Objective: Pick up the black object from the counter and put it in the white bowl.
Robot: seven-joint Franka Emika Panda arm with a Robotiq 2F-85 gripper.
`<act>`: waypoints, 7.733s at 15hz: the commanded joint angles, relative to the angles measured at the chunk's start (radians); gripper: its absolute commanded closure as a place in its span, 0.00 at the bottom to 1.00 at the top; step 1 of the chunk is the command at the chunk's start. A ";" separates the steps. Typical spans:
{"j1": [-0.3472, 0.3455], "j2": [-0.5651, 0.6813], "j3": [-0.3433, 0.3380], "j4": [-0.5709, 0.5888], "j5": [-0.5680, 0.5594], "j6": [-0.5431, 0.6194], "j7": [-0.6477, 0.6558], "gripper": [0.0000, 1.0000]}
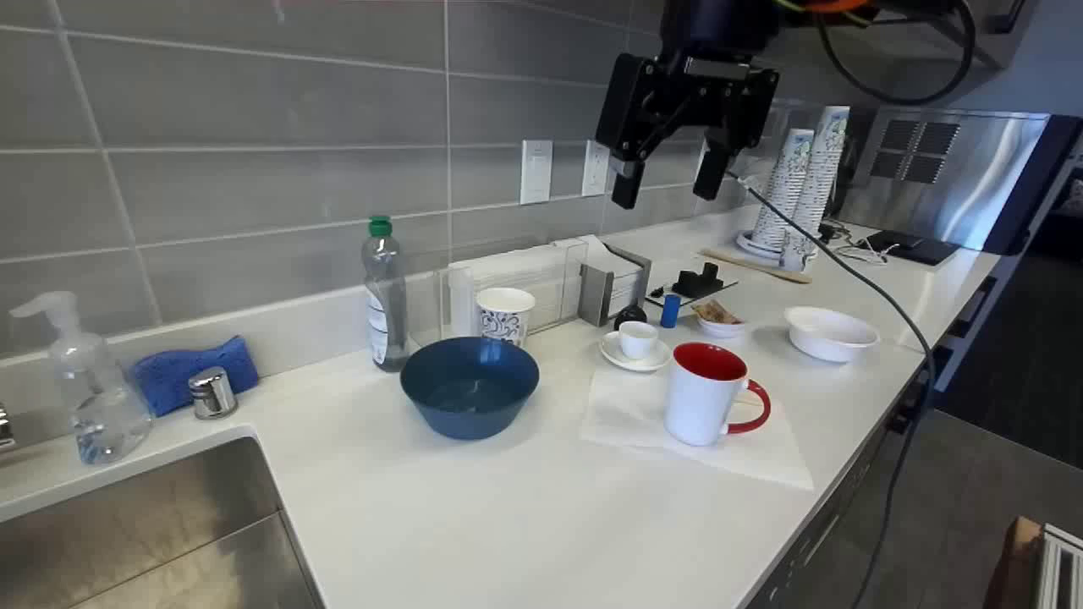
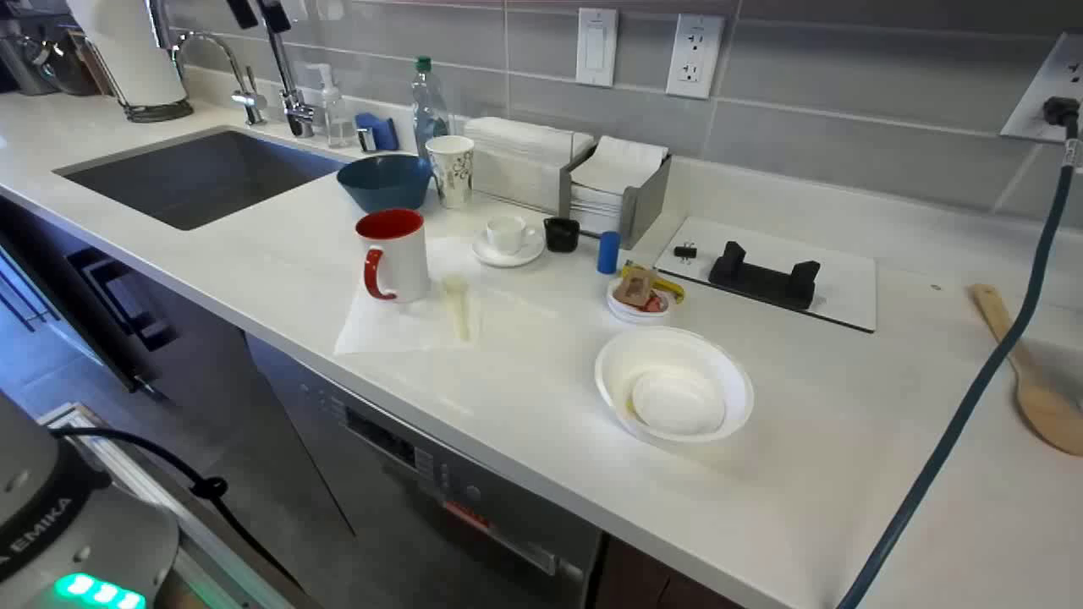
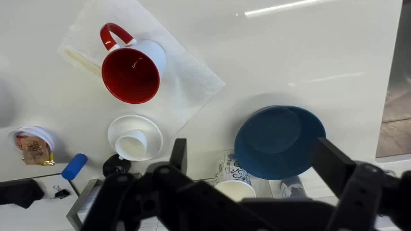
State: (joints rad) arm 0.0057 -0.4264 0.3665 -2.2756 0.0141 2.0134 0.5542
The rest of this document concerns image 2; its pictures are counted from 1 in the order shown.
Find small black cup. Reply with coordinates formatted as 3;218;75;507
543;214;582;258

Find white bowl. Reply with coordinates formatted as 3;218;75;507
593;324;758;445

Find blue bowl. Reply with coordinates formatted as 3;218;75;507
337;153;438;216

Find white teacup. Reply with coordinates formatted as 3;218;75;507
480;214;548;258

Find blue cylinder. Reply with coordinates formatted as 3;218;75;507
595;225;625;277

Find small white dish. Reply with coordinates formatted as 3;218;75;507
603;275;677;329

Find brown sugar packet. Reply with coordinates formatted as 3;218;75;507
612;266;659;312

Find yellow packet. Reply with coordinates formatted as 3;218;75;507
623;259;691;304

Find white napkin stack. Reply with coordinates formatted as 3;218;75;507
569;132;673;236

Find red and white mug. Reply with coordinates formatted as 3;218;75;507
351;206;438;307

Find folded white paper towels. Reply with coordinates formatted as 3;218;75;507
462;110;598;214

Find printed paper cup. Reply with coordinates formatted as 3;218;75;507
422;132;480;214

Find steel dishwasher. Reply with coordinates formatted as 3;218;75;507
245;333;611;609

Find black holder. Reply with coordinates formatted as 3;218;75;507
705;236;825;314

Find clear bottle green cap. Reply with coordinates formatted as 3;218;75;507
409;54;454;163

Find blue sponge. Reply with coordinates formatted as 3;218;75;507
351;109;408;154

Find clear soap dispenser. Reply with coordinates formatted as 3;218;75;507
300;60;359;153

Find white board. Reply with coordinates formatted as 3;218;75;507
655;214;883;333

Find black and chrome tap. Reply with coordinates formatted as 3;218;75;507
227;0;322;141

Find steel sink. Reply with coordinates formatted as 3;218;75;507
55;126;346;233

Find chrome curved faucet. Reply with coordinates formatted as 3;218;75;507
167;25;271;128

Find wooden spoon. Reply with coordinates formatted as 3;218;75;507
969;279;1083;461

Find black plug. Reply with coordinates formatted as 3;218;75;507
1040;93;1083;141

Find dark countertop appliance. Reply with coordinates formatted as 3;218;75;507
0;0;113;102

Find white light switch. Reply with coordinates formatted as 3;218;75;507
572;3;623;91

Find white wall outlet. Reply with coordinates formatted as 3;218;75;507
1000;29;1083;145
665;11;727;102

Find thin black cable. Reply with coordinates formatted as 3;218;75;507
48;421;313;591

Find black cabinet handle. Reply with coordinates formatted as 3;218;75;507
66;244;179;356

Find teal cable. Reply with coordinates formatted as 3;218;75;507
833;132;1083;609

